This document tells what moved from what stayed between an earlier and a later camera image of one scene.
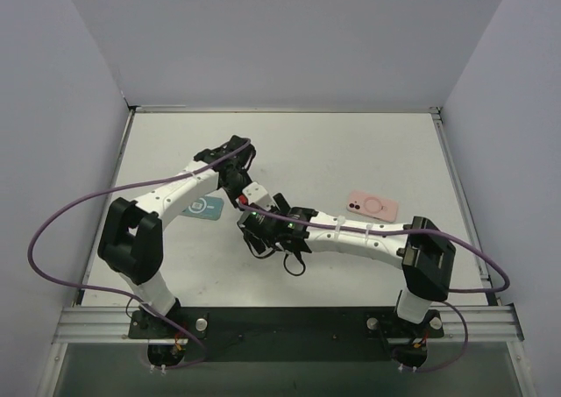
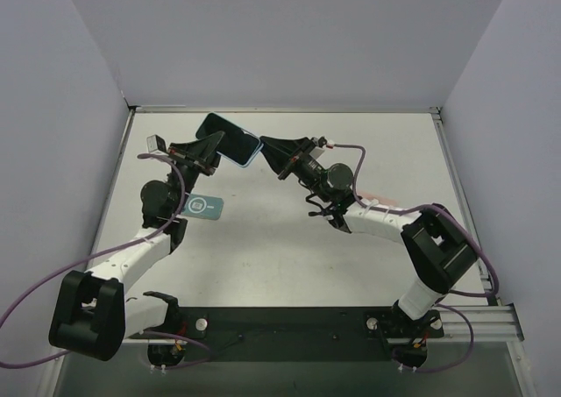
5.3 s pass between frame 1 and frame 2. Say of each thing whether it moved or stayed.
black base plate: stayed
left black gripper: moved
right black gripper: moved
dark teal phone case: stayed
